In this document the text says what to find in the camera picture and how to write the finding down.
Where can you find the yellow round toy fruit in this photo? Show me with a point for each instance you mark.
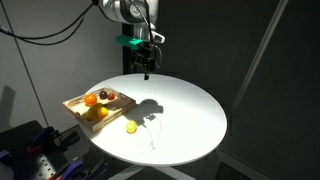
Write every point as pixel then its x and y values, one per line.
pixel 131 127

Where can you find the yellow toy banana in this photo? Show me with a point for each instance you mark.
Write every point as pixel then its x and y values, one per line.
pixel 92 112

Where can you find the dark red toy fruit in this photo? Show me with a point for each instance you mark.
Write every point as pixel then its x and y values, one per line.
pixel 103 95

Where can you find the red toy strawberry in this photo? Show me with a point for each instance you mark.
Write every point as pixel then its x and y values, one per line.
pixel 111 96

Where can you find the wooden slatted tray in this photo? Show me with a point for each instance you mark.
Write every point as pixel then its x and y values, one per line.
pixel 120 105

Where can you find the perforated metal plate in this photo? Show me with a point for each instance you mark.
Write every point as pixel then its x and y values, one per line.
pixel 38 167

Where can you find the purple clamp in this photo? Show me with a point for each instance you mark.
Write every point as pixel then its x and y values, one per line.
pixel 69 171
pixel 44 139

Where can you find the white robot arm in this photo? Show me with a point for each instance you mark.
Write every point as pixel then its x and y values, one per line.
pixel 144 39

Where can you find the purple clamp upper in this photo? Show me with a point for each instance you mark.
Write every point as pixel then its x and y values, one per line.
pixel 44 139

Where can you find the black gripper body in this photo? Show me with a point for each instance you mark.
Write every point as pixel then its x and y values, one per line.
pixel 145 58

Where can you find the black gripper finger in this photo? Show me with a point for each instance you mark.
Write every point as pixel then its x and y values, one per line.
pixel 146 75

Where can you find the purple clamp lower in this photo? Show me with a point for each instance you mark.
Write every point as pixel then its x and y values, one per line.
pixel 69 171

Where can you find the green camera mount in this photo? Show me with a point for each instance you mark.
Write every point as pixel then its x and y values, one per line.
pixel 130 42

